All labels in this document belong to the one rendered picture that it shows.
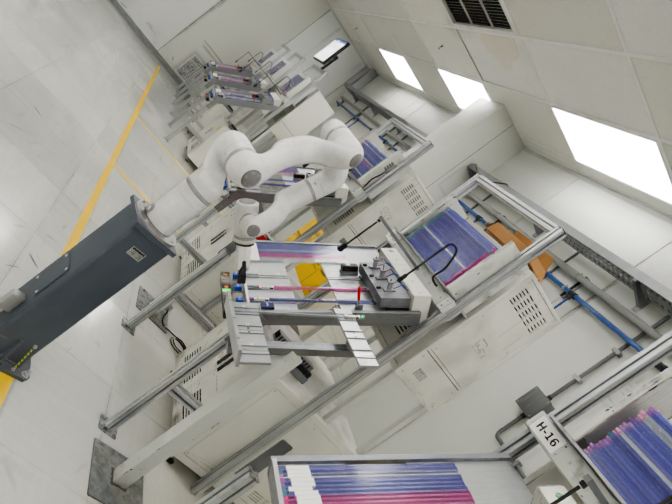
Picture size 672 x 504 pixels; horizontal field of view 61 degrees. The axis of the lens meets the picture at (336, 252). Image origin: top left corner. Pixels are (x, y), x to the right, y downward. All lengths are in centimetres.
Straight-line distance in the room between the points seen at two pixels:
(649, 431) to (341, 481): 79
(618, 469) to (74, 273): 168
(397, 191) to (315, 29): 743
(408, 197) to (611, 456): 246
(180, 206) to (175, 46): 889
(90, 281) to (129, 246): 18
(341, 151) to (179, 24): 886
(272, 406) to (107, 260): 94
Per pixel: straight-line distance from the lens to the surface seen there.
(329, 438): 264
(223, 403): 208
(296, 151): 196
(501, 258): 238
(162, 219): 195
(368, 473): 161
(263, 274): 251
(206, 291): 379
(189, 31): 1072
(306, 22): 1086
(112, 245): 196
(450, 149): 571
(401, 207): 377
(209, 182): 191
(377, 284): 242
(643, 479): 165
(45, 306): 210
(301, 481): 154
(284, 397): 245
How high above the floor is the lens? 129
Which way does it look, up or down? 4 degrees down
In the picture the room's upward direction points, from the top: 54 degrees clockwise
